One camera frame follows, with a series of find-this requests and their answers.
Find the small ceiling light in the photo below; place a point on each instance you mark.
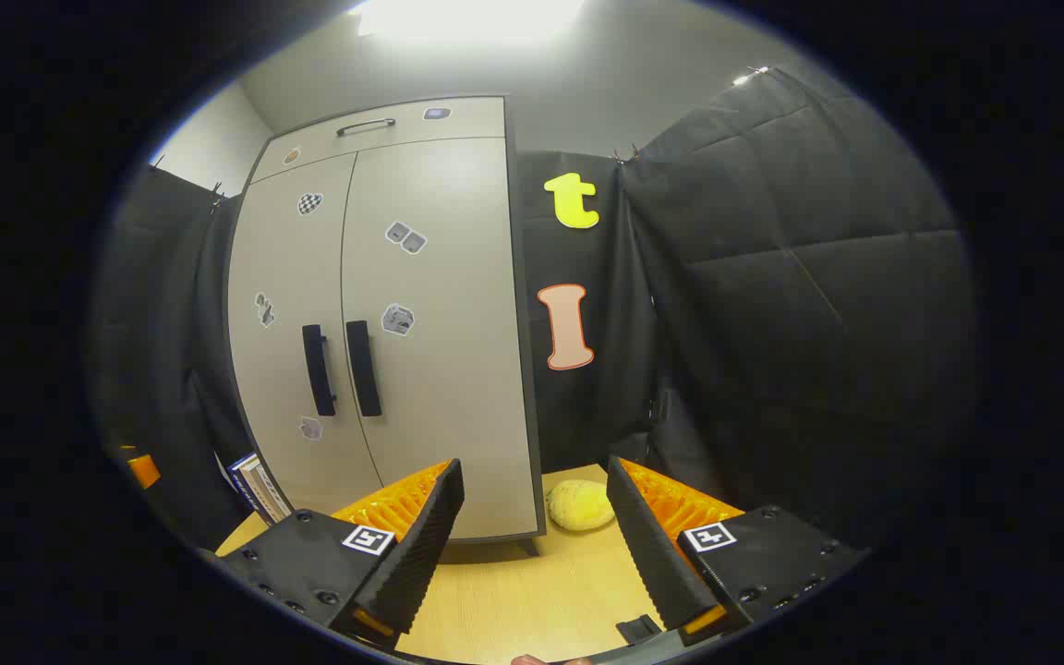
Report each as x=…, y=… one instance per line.
x=749, y=77

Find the grey double-door shoe cabinet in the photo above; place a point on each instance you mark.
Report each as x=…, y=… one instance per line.
x=526, y=369

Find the grey cabinet drawer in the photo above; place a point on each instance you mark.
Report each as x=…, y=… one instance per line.
x=421, y=143

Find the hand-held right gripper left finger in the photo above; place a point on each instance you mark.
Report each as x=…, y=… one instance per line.
x=421, y=545

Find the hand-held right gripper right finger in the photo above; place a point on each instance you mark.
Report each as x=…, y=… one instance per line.
x=647, y=554

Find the black backdrop cloth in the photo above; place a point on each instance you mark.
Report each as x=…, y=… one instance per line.
x=818, y=323

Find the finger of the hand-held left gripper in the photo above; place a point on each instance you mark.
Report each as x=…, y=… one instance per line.
x=142, y=469

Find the grey shoe cabinet door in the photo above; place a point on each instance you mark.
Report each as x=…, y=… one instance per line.
x=458, y=369
x=283, y=369

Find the yellow round sponge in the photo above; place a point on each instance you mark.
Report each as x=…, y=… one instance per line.
x=580, y=505

